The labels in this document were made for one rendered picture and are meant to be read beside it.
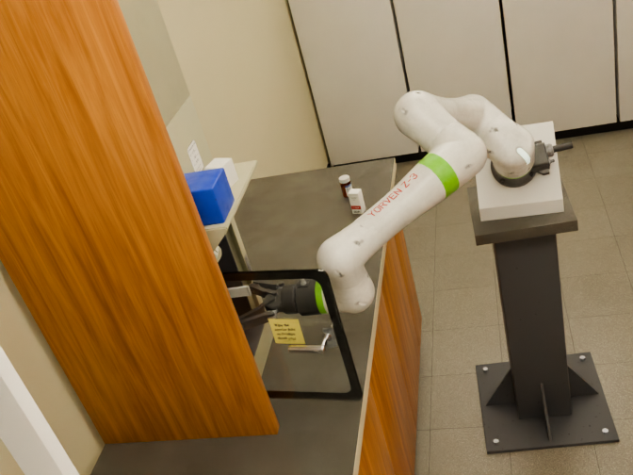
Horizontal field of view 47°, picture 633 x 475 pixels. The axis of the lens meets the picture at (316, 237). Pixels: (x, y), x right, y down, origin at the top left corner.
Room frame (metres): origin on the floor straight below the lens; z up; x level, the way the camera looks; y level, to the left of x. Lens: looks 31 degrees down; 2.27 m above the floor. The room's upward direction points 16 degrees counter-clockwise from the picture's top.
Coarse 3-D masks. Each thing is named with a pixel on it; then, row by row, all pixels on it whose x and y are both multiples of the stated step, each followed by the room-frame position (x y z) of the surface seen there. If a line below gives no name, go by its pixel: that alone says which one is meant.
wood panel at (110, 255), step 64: (0, 0) 1.42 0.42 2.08; (64, 0) 1.38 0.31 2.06; (0, 64) 1.43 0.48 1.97; (64, 64) 1.40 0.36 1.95; (128, 64) 1.36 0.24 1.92; (0, 128) 1.45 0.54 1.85; (64, 128) 1.41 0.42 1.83; (128, 128) 1.37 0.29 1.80; (0, 192) 1.47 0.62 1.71; (64, 192) 1.43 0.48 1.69; (128, 192) 1.39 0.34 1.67; (0, 256) 1.50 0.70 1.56; (64, 256) 1.45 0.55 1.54; (128, 256) 1.41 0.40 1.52; (192, 256) 1.37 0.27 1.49; (64, 320) 1.48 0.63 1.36; (128, 320) 1.43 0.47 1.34; (192, 320) 1.38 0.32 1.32; (128, 384) 1.45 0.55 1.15; (192, 384) 1.40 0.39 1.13; (256, 384) 1.36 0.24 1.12
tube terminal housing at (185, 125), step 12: (180, 108) 1.69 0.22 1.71; (192, 108) 1.75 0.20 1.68; (180, 120) 1.66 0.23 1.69; (192, 120) 1.73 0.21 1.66; (168, 132) 1.58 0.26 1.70; (180, 132) 1.64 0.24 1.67; (192, 132) 1.70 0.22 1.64; (180, 144) 1.62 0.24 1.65; (204, 144) 1.75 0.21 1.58; (180, 156) 1.60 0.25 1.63; (204, 156) 1.72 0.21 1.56; (192, 168) 1.64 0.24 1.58; (228, 240) 1.75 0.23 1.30; (240, 240) 1.76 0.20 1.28; (240, 252) 1.77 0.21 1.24; (240, 264) 1.77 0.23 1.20
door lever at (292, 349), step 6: (324, 336) 1.34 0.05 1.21; (330, 336) 1.34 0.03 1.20; (324, 342) 1.32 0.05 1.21; (288, 348) 1.34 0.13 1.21; (294, 348) 1.33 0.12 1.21; (300, 348) 1.33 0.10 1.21; (306, 348) 1.32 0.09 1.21; (312, 348) 1.31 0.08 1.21; (318, 348) 1.31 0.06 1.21; (324, 348) 1.31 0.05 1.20
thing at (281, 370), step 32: (256, 288) 1.41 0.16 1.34; (288, 288) 1.37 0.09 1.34; (320, 288) 1.34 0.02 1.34; (256, 320) 1.42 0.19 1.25; (320, 320) 1.35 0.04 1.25; (256, 352) 1.43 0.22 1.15; (288, 352) 1.40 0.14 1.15; (288, 384) 1.41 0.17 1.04; (320, 384) 1.37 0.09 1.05; (352, 384) 1.34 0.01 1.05
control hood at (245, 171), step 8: (240, 168) 1.71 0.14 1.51; (248, 168) 1.69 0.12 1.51; (240, 176) 1.66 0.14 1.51; (248, 176) 1.65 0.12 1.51; (240, 184) 1.62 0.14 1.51; (248, 184) 1.63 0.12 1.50; (240, 192) 1.57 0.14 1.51; (240, 200) 1.55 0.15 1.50; (232, 208) 1.50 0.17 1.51; (232, 216) 1.47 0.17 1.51; (216, 224) 1.45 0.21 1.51; (224, 224) 1.44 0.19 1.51; (208, 232) 1.44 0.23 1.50; (216, 232) 1.43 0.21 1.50; (224, 232) 1.43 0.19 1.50; (216, 240) 1.44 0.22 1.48
